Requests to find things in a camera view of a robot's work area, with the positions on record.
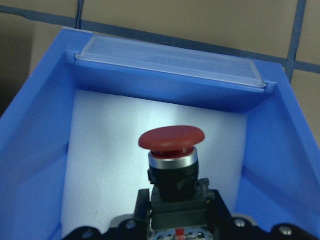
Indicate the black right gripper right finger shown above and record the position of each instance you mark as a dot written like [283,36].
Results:
[218,213]

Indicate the blue right storage bin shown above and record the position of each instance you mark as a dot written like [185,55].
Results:
[279,190]

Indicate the white foam pad right bin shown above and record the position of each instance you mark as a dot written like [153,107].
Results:
[105,166]

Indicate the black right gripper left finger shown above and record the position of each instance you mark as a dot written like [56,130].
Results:
[142,206]

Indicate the red mushroom push button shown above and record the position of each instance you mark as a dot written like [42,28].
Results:
[177,205]

